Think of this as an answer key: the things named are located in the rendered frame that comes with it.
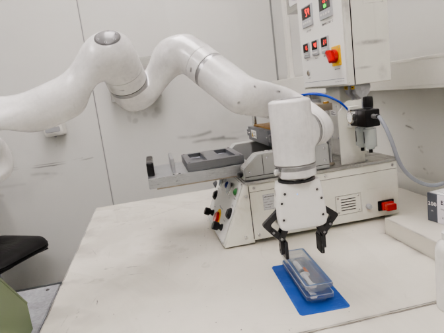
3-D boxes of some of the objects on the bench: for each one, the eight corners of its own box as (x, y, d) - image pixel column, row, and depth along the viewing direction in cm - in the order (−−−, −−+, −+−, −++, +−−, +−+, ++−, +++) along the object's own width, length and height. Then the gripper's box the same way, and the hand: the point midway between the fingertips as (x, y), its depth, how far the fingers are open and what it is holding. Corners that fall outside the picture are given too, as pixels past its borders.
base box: (345, 191, 154) (342, 147, 151) (407, 219, 118) (404, 161, 115) (207, 216, 146) (201, 169, 143) (227, 254, 109) (219, 192, 106)
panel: (207, 217, 144) (223, 166, 142) (223, 246, 115) (243, 183, 113) (202, 215, 143) (218, 164, 142) (217, 244, 114) (236, 181, 112)
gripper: (329, 164, 88) (335, 241, 91) (250, 176, 86) (259, 254, 89) (343, 170, 81) (349, 254, 84) (258, 183, 79) (267, 268, 82)
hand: (302, 248), depth 86 cm, fingers open, 7 cm apart
